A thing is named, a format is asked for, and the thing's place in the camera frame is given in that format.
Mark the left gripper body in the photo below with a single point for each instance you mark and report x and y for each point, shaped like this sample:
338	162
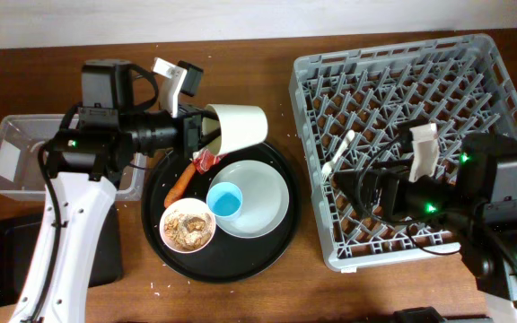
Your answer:
192	130

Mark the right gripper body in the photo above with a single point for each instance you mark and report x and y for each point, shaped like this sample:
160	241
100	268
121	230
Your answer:
423	200

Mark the red snack wrapper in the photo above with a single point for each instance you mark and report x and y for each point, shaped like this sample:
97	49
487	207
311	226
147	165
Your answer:
204	160

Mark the white cup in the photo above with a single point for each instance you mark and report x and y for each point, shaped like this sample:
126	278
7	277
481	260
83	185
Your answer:
241	126

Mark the orange carrot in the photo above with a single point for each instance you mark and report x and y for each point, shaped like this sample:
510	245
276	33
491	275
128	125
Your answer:
177	191

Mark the blue cup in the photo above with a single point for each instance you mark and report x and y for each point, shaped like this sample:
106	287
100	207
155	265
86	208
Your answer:
224	200

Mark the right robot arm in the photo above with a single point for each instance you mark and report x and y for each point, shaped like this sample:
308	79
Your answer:
479	209

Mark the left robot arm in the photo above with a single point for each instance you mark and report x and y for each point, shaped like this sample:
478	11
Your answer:
125	110

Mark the grey dishwasher rack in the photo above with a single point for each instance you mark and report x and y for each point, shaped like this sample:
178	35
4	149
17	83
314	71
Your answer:
459	83

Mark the white plastic spoon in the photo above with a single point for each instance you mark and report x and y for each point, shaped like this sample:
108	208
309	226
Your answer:
328	166

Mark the bowl with food scraps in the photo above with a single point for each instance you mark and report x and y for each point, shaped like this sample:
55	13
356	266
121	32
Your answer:
187	226

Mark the light grey plate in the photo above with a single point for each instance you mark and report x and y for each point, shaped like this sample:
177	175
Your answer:
266	198

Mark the round black tray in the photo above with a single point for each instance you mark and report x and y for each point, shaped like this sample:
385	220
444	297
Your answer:
226	258

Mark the clear plastic bin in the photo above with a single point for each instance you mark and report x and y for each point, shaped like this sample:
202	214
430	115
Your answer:
21	137

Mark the black rectangular tray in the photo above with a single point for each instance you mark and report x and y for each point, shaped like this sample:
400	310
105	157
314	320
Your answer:
18	238

